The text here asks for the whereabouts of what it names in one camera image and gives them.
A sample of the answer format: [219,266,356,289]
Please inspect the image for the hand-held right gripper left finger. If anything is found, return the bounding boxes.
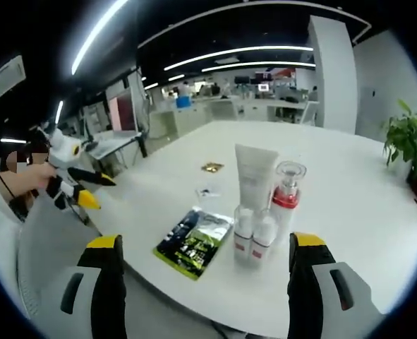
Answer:
[52,233,128,339]

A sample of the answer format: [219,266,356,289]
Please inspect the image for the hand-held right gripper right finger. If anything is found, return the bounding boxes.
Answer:
[287,232,385,339]

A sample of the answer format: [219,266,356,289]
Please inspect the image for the small white skincare bottle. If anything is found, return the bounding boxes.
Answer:
[232,206,255,266]
[250,207,279,271]

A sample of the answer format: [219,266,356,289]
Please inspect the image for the red collar skincare pump bottle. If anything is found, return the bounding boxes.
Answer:
[270,160,307,245]

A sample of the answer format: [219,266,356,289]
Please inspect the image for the green black skincare packet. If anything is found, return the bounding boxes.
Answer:
[152,206,236,282]

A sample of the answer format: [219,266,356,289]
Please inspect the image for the large white skincare tube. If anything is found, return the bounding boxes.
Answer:
[234,143,280,210]

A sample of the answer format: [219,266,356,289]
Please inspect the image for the small black white sachet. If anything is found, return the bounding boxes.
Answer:
[195,182,222,199]

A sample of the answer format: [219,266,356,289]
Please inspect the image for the gold skincare sachet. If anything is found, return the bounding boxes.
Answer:
[200,161,226,175]

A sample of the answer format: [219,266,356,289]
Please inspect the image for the person's left hand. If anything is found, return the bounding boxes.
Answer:
[30,163,59,192]

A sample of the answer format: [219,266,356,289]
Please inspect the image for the white background desk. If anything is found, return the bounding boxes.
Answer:
[87,129,150,167]

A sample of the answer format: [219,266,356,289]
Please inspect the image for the white mesh office chair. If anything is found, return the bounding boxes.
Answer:
[17,197,105,319]

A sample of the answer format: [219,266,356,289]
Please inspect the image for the pink board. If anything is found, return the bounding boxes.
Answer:
[108,90,140,133]

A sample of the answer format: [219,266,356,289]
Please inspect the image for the ceiling air conditioner unit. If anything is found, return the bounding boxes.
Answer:
[0,54,27,105]

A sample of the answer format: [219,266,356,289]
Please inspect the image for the long ceiling light strip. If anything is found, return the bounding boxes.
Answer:
[70,0,131,76]

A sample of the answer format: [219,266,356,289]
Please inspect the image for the white office workstations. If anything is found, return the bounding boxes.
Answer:
[147,94,320,141]

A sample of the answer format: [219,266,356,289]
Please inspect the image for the green potted plant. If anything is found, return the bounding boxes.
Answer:
[380,98,417,177]

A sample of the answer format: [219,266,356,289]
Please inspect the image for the black cable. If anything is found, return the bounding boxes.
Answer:
[0,136,22,213]

